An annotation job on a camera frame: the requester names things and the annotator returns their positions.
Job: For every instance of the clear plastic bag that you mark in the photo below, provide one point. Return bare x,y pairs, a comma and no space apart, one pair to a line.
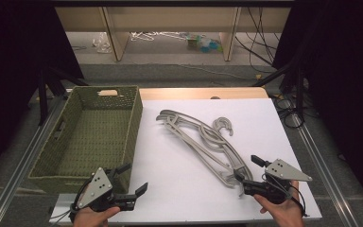
102,44

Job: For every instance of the light wooden desk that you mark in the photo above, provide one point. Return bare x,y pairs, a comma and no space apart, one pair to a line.
170,19

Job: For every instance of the colourful plastic toys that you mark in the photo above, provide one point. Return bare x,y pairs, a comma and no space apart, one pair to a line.
205,44

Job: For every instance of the black metal stand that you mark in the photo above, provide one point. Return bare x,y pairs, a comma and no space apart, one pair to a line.
43,94
300,91

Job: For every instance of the white hangers on floor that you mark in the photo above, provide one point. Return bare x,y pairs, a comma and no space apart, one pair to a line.
141,36

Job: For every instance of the black curtain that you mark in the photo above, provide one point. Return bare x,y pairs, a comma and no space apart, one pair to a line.
12,78
343,78

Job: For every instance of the white board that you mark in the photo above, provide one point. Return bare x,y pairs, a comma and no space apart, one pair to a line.
186,183

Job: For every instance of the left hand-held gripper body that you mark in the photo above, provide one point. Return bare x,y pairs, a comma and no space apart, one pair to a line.
95,187

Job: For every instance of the person's right hand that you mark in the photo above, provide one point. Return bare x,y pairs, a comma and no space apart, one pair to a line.
285,213

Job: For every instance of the person's left hand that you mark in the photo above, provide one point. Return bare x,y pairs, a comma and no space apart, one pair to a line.
91,219

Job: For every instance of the grey plastic clothes hanger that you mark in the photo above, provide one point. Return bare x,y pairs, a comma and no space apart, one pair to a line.
222,119
167,112

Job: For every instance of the green woven basket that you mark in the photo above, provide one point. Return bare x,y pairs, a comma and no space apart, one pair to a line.
94,138

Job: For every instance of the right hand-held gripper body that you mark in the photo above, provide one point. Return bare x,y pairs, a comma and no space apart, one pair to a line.
283,171

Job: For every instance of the aluminium floor rail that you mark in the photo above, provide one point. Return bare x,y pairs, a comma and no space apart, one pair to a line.
19,173
324,170

